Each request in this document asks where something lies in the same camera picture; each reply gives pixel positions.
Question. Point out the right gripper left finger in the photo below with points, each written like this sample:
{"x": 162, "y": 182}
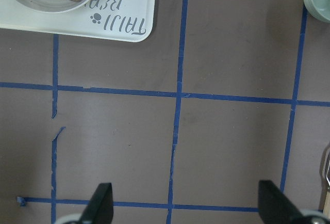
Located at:
{"x": 100, "y": 206}

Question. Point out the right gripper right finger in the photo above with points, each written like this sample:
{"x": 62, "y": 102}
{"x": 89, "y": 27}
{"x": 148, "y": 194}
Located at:
{"x": 274, "y": 207}

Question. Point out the wooden cutting board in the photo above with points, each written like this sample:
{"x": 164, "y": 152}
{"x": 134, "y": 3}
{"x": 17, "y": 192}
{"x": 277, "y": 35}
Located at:
{"x": 324, "y": 174}

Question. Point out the white bear tray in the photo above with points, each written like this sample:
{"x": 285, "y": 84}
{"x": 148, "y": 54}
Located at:
{"x": 122, "y": 20}

